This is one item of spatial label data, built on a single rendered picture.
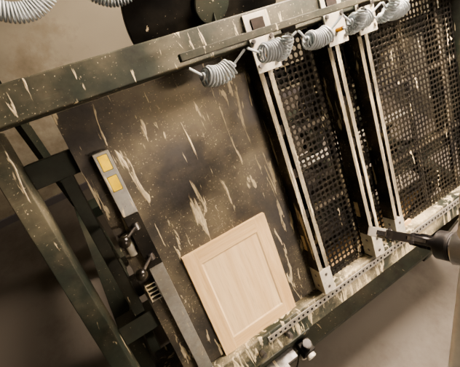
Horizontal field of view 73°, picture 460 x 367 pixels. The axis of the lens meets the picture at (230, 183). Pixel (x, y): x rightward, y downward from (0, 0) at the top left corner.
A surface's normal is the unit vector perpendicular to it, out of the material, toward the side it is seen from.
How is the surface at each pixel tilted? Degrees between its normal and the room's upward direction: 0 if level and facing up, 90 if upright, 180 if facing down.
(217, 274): 58
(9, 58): 90
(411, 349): 0
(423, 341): 0
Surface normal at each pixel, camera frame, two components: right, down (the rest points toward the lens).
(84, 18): 0.57, 0.58
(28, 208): 0.42, 0.14
